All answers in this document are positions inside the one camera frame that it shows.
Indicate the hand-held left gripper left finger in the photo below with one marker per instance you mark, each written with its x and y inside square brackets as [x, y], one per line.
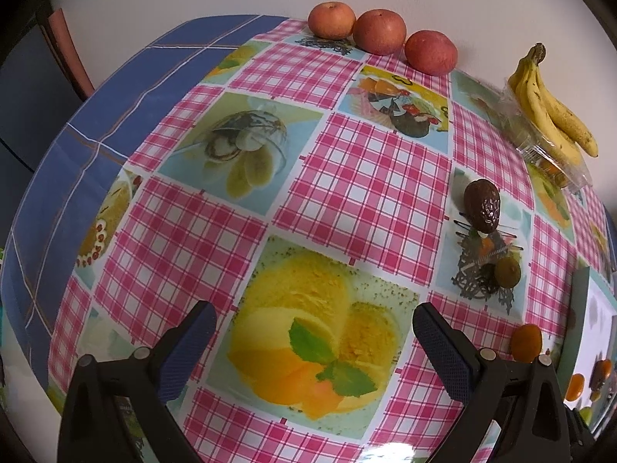
[190, 347]

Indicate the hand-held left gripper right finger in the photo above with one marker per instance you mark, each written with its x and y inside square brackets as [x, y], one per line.
[441, 352]

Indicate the orange mandarin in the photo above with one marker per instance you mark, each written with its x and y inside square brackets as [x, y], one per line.
[574, 387]
[526, 343]

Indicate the small brown-green kiwi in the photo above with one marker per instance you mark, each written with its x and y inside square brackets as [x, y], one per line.
[507, 271]

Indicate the white tray with teal rim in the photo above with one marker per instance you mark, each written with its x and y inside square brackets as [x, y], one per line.
[578, 308]

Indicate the dark brown wrinkled fruit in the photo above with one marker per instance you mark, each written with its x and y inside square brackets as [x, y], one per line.
[602, 375]
[482, 204]

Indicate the pink checked printed tablecloth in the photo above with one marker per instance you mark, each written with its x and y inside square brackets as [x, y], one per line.
[366, 154]

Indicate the clear plastic container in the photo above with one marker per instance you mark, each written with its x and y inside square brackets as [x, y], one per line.
[576, 178]

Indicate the yellow banana bunch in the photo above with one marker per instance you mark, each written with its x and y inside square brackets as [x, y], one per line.
[544, 111]

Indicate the red apple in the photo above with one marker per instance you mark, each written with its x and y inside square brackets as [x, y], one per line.
[379, 32]
[430, 53]

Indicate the small orange-red apple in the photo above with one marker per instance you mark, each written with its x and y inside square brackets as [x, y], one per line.
[331, 19]

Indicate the red chair with black frame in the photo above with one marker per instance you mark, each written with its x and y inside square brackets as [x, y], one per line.
[72, 53]

